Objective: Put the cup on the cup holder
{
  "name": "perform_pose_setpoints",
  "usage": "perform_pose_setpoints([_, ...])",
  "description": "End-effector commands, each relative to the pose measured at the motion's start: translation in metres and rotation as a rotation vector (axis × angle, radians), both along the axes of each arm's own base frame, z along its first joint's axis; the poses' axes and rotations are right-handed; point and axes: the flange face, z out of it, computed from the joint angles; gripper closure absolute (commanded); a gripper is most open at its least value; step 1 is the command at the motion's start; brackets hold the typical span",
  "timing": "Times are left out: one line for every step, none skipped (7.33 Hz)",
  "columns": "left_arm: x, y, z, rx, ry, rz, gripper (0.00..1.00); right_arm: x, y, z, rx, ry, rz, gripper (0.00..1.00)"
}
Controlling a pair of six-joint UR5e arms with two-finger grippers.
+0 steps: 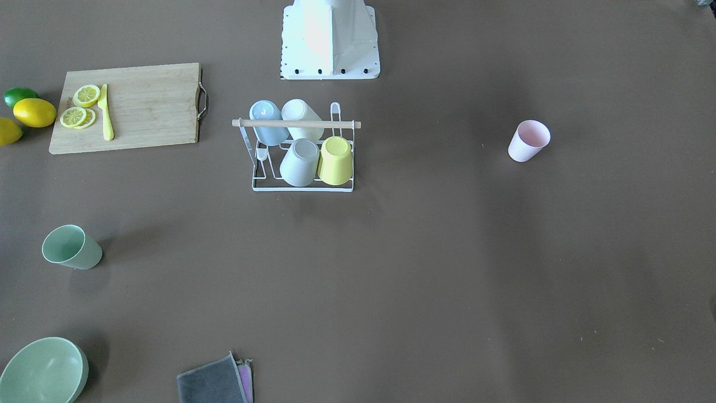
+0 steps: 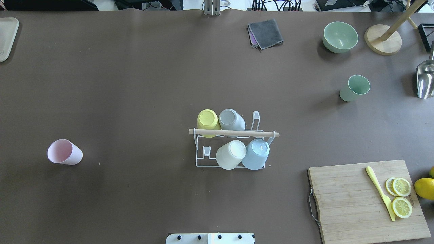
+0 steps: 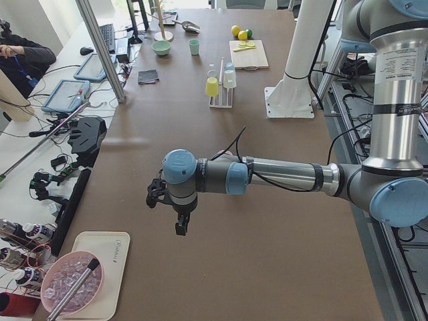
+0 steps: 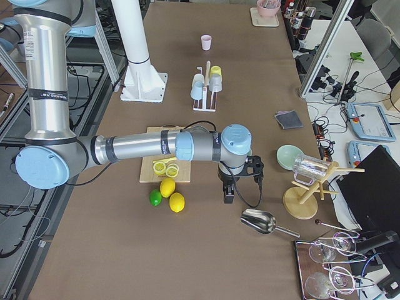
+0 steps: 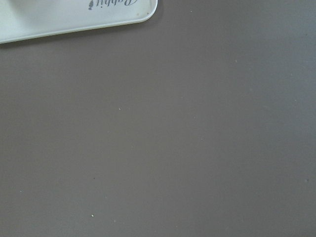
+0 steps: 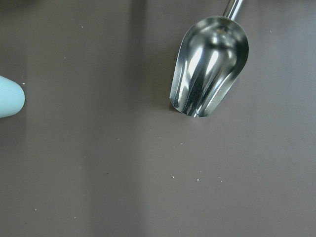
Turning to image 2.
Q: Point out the green plastic cup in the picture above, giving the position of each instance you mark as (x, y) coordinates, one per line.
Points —
(356, 86)

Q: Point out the pink plastic cup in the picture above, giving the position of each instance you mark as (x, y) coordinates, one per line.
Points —
(63, 151)

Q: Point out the yellow plastic cup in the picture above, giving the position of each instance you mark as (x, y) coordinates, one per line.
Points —
(208, 119)

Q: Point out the grey plastic cup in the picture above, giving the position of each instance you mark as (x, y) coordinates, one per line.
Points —
(230, 120)

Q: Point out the cream white plastic cup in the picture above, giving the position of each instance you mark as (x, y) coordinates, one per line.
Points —
(231, 154)

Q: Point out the light blue plastic cup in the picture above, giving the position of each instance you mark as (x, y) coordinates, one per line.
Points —
(256, 155)

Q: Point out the purple folded cloth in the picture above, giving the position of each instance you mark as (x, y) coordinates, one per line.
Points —
(252, 39)

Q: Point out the grey folded cloth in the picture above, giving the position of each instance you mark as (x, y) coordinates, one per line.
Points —
(266, 33)

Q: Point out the green ceramic bowl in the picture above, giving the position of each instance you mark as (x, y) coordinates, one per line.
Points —
(339, 37)

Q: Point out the wooden cutting board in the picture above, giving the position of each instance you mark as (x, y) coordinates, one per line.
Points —
(351, 211)

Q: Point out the lemon slice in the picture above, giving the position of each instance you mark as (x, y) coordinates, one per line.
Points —
(401, 187)
(402, 207)
(389, 186)

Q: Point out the metal scoop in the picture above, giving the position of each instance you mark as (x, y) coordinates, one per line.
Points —
(425, 77)

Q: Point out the whole yellow lemon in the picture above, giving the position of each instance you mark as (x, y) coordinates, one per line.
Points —
(424, 187)

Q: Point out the beige plastic tray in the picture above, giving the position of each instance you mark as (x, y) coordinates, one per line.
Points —
(8, 30)

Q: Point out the white wire cup rack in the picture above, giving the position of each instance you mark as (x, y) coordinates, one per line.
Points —
(223, 141)

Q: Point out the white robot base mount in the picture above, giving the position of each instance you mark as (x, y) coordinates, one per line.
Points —
(211, 238)

